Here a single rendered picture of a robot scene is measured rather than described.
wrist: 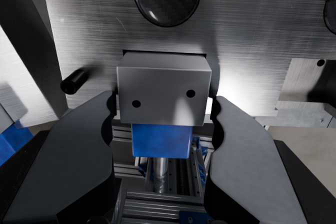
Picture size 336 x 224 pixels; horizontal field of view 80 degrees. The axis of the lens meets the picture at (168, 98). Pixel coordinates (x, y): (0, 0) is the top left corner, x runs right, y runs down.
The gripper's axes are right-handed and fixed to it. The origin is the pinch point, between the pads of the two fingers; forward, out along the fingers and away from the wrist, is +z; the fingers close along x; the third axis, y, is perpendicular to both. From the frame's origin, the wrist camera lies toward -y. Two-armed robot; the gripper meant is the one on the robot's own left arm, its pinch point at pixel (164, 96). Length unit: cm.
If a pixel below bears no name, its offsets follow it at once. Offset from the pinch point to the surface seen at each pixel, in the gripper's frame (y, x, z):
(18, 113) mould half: 5.2, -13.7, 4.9
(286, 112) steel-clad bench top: 7.1, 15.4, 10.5
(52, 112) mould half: 4.9, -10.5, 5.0
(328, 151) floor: 83, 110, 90
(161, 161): 6.4, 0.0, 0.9
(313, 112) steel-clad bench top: 6.9, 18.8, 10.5
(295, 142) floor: 77, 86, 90
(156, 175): 8.4, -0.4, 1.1
